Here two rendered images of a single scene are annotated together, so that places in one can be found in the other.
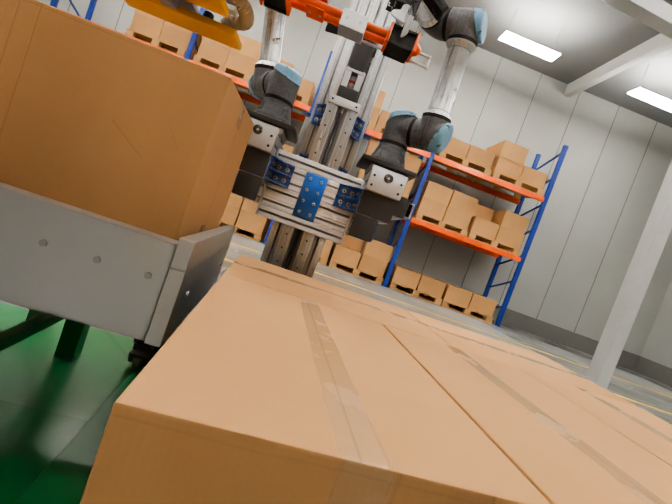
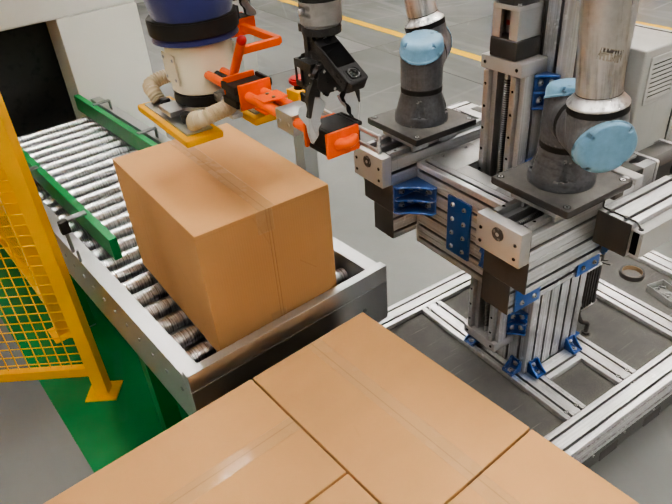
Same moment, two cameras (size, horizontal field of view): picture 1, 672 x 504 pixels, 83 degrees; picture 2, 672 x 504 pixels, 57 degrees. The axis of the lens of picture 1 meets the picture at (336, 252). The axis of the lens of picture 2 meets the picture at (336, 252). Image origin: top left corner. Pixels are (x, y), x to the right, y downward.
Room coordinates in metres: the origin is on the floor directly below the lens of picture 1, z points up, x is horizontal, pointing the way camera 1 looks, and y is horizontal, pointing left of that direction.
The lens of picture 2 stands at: (0.54, -0.97, 1.74)
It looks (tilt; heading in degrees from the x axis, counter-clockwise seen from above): 34 degrees down; 63
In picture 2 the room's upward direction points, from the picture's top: 5 degrees counter-clockwise
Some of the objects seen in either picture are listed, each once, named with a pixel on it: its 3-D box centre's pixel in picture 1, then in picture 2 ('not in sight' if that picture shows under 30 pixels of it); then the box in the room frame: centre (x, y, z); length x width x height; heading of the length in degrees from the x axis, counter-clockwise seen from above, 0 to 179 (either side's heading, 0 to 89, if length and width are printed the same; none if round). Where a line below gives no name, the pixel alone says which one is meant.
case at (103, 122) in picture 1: (107, 136); (224, 228); (0.98, 0.65, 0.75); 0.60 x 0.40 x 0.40; 96
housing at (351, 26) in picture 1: (352, 26); (296, 118); (1.05, 0.16, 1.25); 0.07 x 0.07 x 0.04; 6
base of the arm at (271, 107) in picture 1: (275, 112); (421, 101); (1.55, 0.42, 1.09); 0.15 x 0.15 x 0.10
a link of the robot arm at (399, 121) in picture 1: (400, 129); (572, 110); (1.59, -0.08, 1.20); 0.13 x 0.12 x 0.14; 63
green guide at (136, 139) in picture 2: not in sight; (147, 139); (1.03, 1.87, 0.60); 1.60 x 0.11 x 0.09; 100
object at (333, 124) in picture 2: (400, 42); (331, 135); (1.05, 0.03, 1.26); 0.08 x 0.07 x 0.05; 96
